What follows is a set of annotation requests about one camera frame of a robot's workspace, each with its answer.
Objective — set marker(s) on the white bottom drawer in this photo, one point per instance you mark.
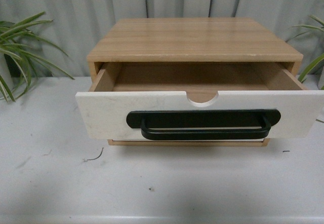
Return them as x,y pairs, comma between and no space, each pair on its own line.
192,140

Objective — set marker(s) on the white top drawer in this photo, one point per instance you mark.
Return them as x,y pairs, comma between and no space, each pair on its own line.
120,88

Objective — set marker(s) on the left green plant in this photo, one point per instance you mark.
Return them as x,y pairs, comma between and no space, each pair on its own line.
16,43

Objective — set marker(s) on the wooden drawer cabinet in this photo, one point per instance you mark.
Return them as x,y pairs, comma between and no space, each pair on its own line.
190,40

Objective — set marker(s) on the white drawer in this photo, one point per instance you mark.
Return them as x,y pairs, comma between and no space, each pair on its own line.
192,140
120,88

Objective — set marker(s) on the green plant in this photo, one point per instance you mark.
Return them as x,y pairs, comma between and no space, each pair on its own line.
16,43
311,29

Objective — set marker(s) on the right green plant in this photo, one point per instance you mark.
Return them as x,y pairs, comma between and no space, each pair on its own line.
311,29

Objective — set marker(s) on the black drawer handle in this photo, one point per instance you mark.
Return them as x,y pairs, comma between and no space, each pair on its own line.
177,125

